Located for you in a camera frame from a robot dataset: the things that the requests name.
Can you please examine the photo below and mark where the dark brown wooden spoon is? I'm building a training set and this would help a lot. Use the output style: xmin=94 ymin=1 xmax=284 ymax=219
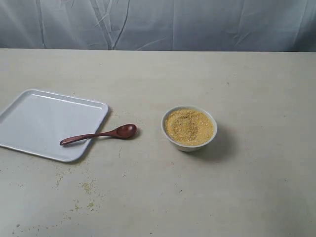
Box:
xmin=60 ymin=124 xmax=137 ymax=146

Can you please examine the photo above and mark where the yellow-brown granular food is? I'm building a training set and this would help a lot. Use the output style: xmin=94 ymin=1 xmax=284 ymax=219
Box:
xmin=164 ymin=109 xmax=214 ymax=146

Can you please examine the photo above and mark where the white ceramic bowl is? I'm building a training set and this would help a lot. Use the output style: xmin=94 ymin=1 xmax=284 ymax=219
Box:
xmin=161 ymin=105 xmax=218 ymax=152

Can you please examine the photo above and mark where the white square plastic tray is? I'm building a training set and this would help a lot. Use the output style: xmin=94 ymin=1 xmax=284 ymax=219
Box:
xmin=0 ymin=89 xmax=110 ymax=162

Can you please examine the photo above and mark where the white wrinkled backdrop curtain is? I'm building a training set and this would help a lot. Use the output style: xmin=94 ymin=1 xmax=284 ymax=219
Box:
xmin=0 ymin=0 xmax=316 ymax=52

